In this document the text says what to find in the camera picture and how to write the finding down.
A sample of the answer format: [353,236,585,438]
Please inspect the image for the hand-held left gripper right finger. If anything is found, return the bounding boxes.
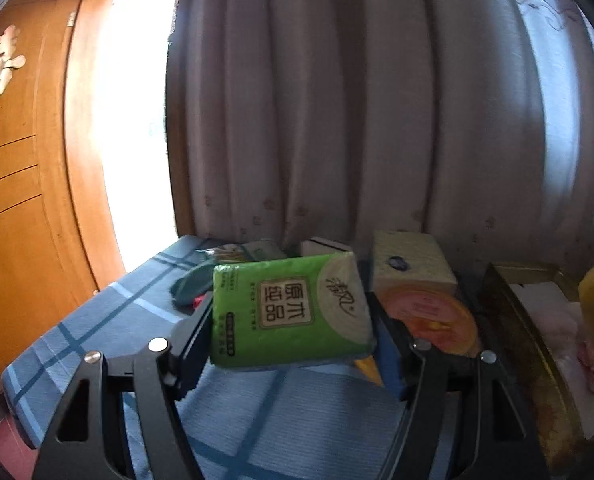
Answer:
[374,307,552,480]

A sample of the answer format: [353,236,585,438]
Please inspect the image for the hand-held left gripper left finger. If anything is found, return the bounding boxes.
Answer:
[30,291,215,480]

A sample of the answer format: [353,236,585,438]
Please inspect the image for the green tissue pack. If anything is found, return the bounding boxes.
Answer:
[209,251,377,372]

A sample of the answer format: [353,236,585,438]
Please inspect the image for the enoki mushroom packet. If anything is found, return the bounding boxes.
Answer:
[204,242,258,266]

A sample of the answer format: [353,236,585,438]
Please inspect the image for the gold tray box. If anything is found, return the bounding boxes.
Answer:
[479,260,594,473]

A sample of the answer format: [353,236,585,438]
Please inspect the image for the white box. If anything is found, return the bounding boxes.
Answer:
[299,236,354,261]

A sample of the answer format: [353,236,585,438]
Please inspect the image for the white towel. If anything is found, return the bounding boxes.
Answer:
[527,302,584,343]

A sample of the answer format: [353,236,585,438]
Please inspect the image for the round yellow lidded container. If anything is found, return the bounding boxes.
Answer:
[377,282,479,358]

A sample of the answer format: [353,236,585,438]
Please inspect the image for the dark green cloth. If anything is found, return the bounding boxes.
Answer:
[169,262,218,308]

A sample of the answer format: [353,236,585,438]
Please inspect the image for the blue plaid blanket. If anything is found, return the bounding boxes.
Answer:
[1,235,482,480]

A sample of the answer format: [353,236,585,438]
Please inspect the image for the yellow patterned tissue pack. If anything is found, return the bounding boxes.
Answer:
[372,230,458,297]

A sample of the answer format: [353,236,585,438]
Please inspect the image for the wooden door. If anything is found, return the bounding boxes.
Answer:
[0,0,100,376]

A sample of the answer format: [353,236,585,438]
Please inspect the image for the floral pale curtain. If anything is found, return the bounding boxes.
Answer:
[167,0,594,271]

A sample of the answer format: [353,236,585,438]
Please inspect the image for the wooden door frame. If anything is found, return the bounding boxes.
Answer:
[60,0,128,291]

